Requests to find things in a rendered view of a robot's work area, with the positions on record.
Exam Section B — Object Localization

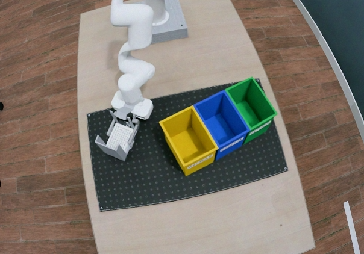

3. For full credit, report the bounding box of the yellow open bin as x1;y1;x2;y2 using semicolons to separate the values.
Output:
159;106;219;176

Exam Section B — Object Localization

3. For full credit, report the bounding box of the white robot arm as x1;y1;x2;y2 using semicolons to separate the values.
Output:
110;0;169;120

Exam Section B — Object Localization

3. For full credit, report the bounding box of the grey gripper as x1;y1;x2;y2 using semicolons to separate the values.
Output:
107;91;153;144

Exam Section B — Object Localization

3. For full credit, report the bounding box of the blue bin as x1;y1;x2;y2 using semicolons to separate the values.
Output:
193;90;250;160

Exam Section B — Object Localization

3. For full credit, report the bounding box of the green open bin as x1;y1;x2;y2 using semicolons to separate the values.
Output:
225;77;278;145

